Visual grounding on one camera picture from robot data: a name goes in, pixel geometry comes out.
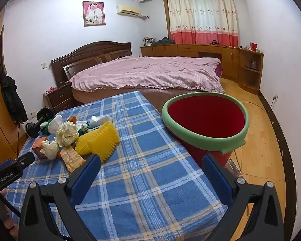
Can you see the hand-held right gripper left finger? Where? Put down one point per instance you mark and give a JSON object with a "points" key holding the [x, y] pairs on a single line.
{"points": [[86, 178]]}

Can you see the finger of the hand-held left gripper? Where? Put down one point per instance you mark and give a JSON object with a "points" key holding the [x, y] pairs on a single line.
{"points": [[26, 158]]}

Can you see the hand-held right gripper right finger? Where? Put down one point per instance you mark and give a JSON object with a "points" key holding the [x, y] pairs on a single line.
{"points": [[217, 178]]}

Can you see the orange cardboard box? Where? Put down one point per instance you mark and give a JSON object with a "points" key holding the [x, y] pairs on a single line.
{"points": [[37, 145]]}

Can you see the orange snack wrapper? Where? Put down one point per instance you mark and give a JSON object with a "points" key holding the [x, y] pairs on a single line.
{"points": [[71, 159]]}

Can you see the small white tissue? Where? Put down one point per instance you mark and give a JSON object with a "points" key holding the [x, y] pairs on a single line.
{"points": [[50, 150]]}

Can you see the large cream tissue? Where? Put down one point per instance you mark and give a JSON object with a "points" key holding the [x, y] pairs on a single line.
{"points": [[67, 133]]}

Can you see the white printed packet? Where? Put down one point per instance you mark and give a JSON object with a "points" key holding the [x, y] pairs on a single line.
{"points": [[84, 128]]}

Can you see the red bucket with green rim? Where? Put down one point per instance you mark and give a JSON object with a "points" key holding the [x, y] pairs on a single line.
{"points": [[205, 120]]}

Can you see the small orange wrapper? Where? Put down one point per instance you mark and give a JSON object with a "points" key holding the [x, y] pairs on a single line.
{"points": [[72, 119]]}

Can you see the person's left hand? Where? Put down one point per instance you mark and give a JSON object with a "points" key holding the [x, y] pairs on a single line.
{"points": [[11, 224]]}

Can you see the colourful printed mat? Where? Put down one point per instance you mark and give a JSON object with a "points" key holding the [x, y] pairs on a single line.
{"points": [[233, 169]]}

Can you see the green plush toy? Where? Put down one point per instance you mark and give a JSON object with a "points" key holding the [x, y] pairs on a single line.
{"points": [[45, 128]]}

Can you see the blue plaid blanket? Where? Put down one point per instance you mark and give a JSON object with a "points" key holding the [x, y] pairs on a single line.
{"points": [[145, 168]]}

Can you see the black jacket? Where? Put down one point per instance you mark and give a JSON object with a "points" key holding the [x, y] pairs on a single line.
{"points": [[12, 100]]}

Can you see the dark wooden nightstand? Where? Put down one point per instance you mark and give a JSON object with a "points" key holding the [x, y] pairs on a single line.
{"points": [[60, 98]]}

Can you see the small red items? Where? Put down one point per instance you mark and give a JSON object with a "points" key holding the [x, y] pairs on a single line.
{"points": [[51, 89]]}

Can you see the wooden corner shelf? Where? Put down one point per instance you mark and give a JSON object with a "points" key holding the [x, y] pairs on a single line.
{"points": [[250, 80]]}

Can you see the magenta bed sheet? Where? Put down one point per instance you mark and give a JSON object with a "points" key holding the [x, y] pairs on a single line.
{"points": [[218, 70]]}

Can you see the small ornament on shelf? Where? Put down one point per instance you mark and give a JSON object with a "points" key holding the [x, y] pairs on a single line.
{"points": [[253, 64]]}

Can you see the pink quilt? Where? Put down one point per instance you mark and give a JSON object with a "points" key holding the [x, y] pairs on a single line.
{"points": [[150, 72]]}

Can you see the dark wooden bed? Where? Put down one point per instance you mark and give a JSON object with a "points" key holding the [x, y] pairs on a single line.
{"points": [[90, 51]]}

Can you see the long wooden cabinet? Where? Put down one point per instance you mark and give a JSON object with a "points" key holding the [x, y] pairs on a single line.
{"points": [[185, 50]]}

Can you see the small black item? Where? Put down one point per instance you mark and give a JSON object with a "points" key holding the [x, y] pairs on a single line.
{"points": [[214, 43]]}

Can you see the red box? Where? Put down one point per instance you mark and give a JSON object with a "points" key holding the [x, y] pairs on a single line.
{"points": [[253, 47]]}

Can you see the pile of dark clothes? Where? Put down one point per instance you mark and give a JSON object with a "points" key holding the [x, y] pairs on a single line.
{"points": [[165, 41]]}

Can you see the framed wedding photo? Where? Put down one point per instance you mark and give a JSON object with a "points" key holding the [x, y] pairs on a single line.
{"points": [[94, 13]]}

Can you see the cream and red curtain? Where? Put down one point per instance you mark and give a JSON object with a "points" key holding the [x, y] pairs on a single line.
{"points": [[203, 15]]}

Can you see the low wall socket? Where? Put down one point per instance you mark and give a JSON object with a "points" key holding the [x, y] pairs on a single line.
{"points": [[33, 114]]}

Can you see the small photo frame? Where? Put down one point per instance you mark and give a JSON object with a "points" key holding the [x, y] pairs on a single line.
{"points": [[149, 42]]}

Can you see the wall air conditioner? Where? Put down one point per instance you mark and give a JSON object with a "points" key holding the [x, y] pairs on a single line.
{"points": [[129, 10]]}

